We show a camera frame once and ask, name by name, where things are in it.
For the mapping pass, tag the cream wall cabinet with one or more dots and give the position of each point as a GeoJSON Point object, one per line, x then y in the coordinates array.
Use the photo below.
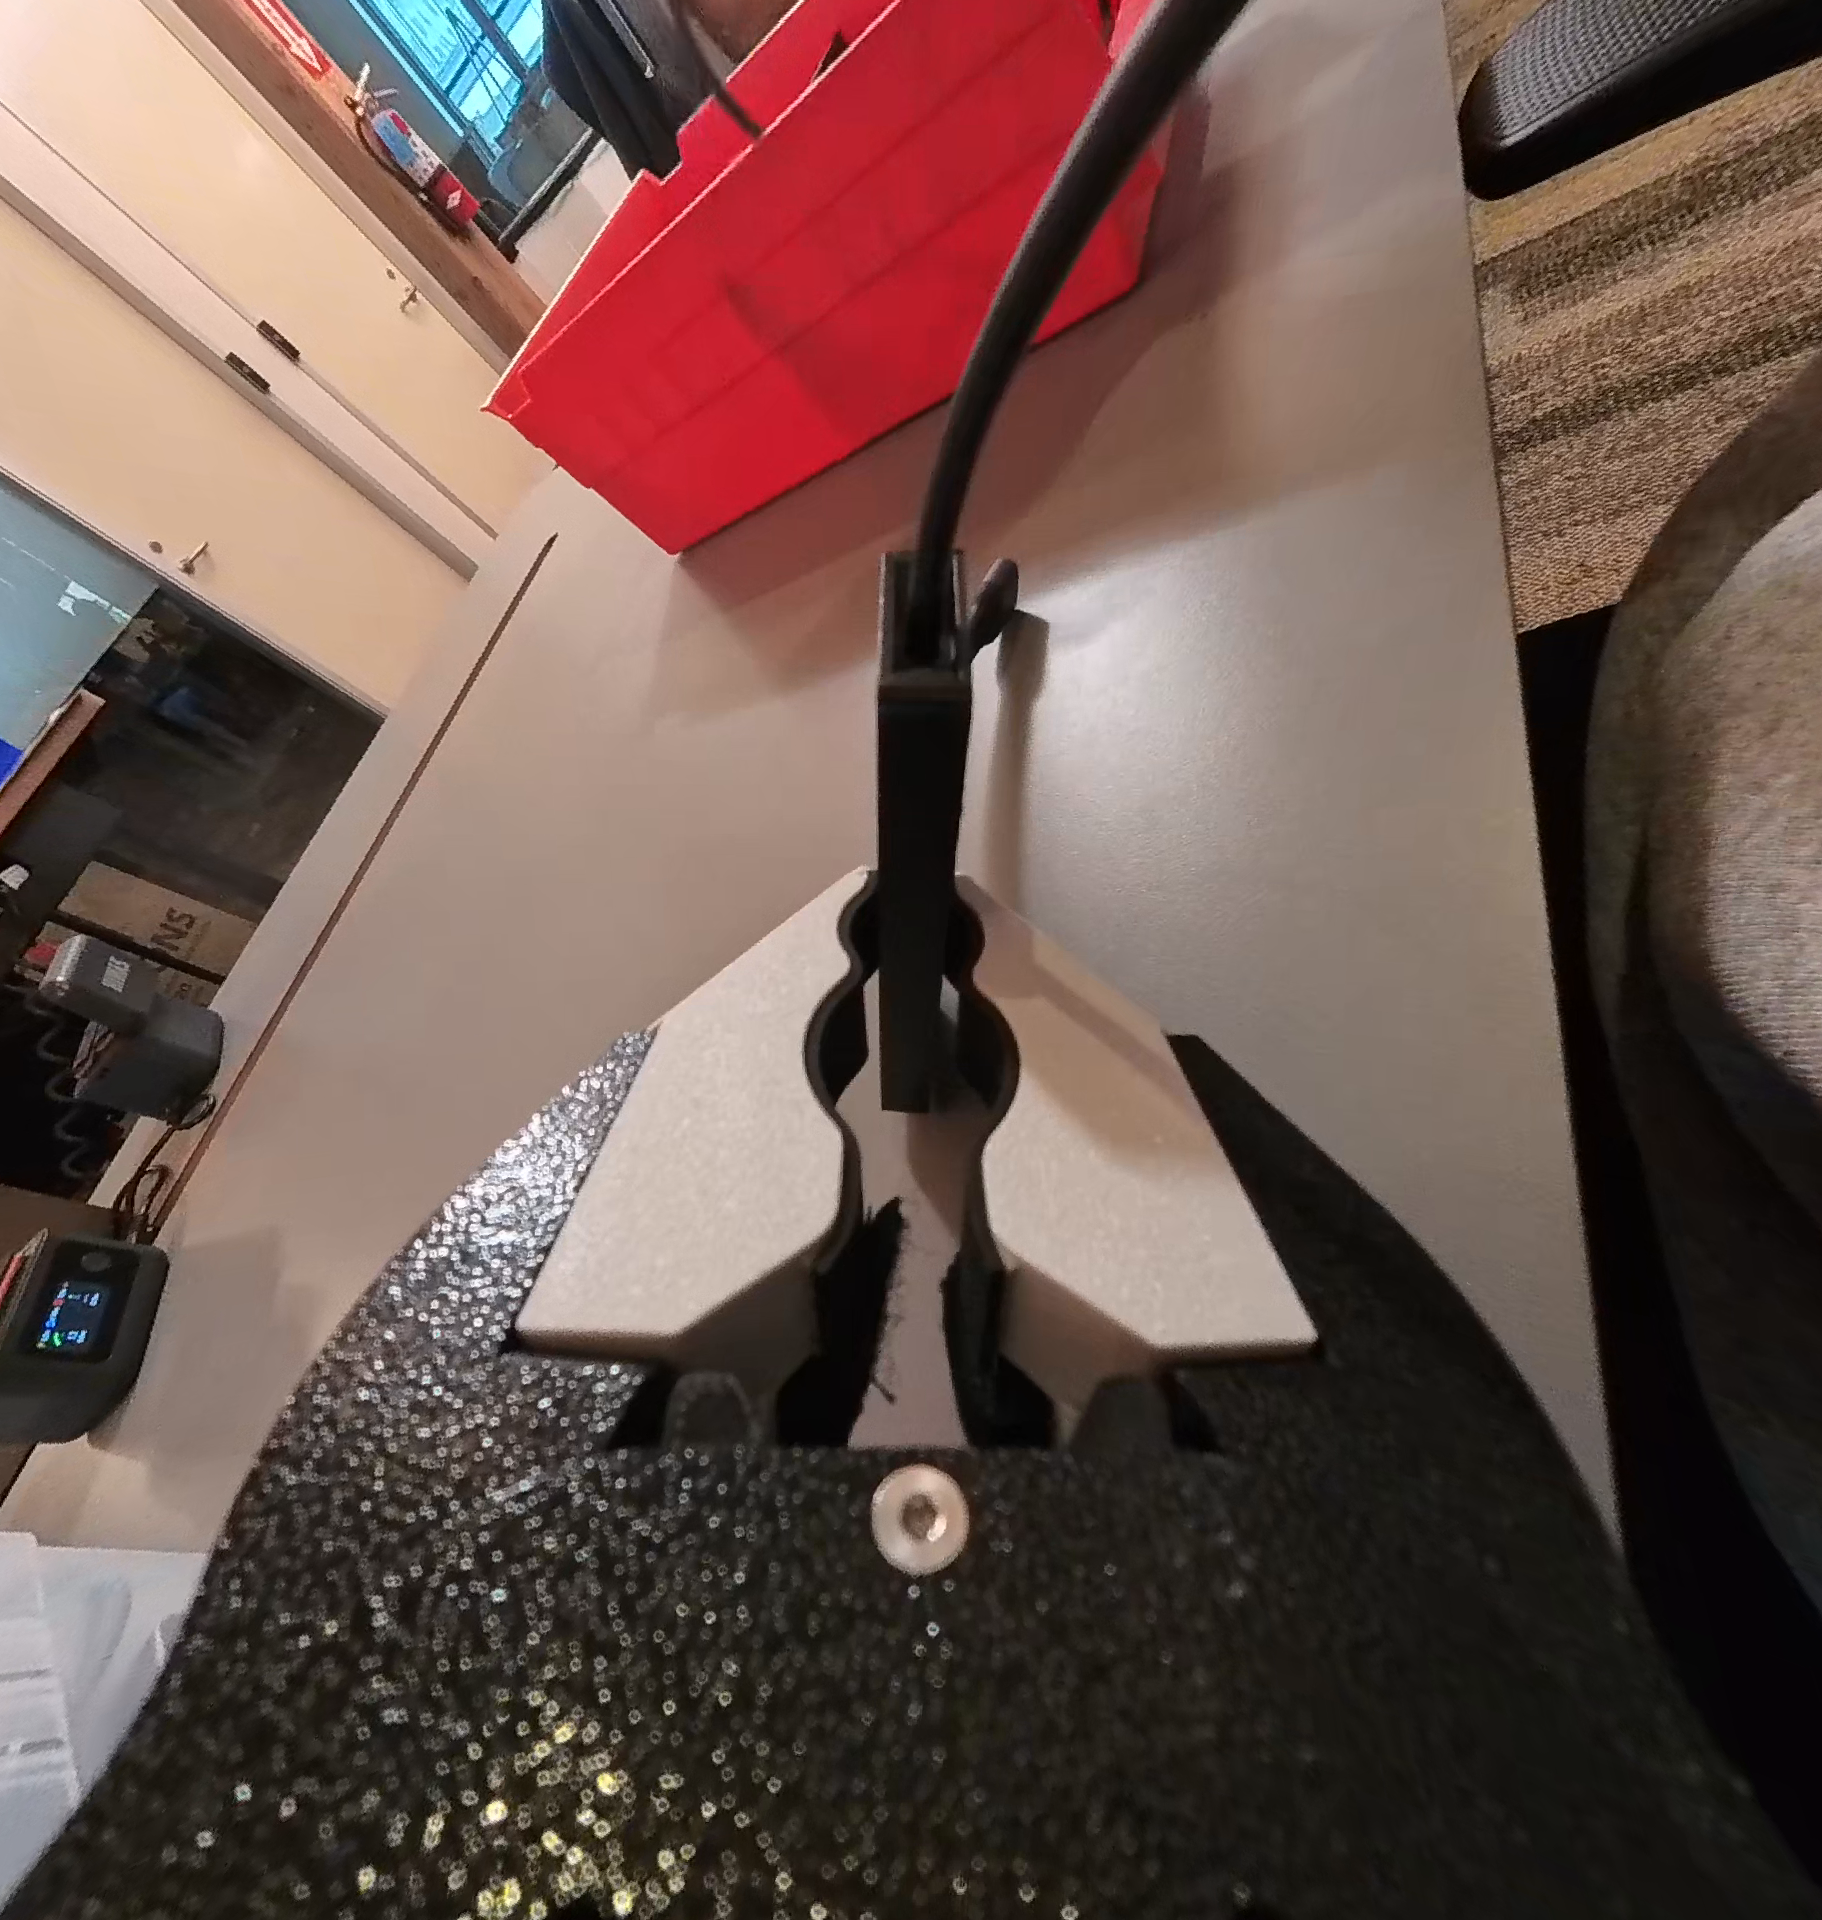
{"type": "Point", "coordinates": [101, 300]}

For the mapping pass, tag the dark jacket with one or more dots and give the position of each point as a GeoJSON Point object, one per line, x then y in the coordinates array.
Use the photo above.
{"type": "Point", "coordinates": [612, 76]}

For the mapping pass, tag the dark grey power adapter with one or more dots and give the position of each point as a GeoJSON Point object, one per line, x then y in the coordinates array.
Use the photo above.
{"type": "Point", "coordinates": [146, 1035]}

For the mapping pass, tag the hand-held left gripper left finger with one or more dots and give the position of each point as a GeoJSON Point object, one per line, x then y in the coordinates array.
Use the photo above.
{"type": "Point", "coordinates": [672, 1200]}

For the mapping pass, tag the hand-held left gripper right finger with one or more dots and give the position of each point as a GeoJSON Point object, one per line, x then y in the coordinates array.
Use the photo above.
{"type": "Point", "coordinates": [1138, 1200]}

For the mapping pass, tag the person's grey printed sweatshirt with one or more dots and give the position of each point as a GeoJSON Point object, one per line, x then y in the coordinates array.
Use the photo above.
{"type": "Point", "coordinates": [1737, 901]}

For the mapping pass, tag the brown cardboard box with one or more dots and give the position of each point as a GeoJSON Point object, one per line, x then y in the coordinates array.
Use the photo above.
{"type": "Point", "coordinates": [176, 916]}

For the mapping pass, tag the black power bank with display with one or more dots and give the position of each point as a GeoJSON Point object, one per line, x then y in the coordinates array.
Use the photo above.
{"type": "Point", "coordinates": [86, 1321]}

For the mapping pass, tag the blue lit window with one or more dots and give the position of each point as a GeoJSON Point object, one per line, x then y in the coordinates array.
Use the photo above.
{"type": "Point", "coordinates": [462, 60]}

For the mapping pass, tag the brown wooden desk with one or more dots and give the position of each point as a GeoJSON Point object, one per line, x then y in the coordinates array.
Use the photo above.
{"type": "Point", "coordinates": [42, 780]}

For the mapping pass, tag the glass partition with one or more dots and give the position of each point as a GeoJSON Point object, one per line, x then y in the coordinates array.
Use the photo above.
{"type": "Point", "coordinates": [26, 600]}

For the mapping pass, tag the red fire extinguisher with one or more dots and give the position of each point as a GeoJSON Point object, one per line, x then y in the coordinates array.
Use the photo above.
{"type": "Point", "coordinates": [431, 171]}

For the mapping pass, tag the clear plastic bin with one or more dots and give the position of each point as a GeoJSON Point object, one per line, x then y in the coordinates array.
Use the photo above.
{"type": "Point", "coordinates": [26, 1725]}

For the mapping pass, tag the wooden wall ledge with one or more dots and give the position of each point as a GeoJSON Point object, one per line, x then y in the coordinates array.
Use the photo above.
{"type": "Point", "coordinates": [477, 286]}

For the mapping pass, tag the red plastic bin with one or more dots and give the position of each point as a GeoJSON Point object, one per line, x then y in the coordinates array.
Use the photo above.
{"type": "Point", "coordinates": [792, 331]}

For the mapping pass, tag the black office chair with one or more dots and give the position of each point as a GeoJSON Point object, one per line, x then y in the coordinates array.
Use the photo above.
{"type": "Point", "coordinates": [1647, 76]}

